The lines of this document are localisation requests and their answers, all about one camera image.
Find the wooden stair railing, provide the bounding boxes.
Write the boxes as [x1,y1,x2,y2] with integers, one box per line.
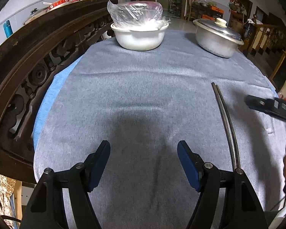
[239,24,286,56]

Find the aluminium pot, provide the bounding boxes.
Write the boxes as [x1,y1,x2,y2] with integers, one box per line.
[196,26,244,58]

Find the pot lid with knob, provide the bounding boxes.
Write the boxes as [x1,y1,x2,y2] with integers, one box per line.
[193,18,244,46]

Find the orange boxes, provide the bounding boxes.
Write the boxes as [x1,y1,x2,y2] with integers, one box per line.
[201,5,224,21]

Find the dark wooden side table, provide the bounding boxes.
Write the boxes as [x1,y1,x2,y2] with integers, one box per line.
[185,1,224,21]

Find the blue under cloth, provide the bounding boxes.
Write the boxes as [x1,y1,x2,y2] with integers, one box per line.
[32,56,82,150]

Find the grey table cloth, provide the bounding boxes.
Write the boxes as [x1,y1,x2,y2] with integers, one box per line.
[34,30,286,228]

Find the dark carved wooden sideboard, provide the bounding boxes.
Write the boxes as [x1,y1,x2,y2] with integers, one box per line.
[0,0,119,183]

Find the clear plastic bag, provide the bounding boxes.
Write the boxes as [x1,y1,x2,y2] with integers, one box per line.
[107,1,170,31]

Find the teal bottle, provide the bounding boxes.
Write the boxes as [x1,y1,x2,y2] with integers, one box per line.
[3,20,13,38]

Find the glass lidded bowl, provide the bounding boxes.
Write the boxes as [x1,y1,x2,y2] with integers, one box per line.
[23,7,48,25]

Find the red white bowl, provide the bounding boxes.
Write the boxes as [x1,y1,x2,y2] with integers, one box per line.
[43,0,70,10]

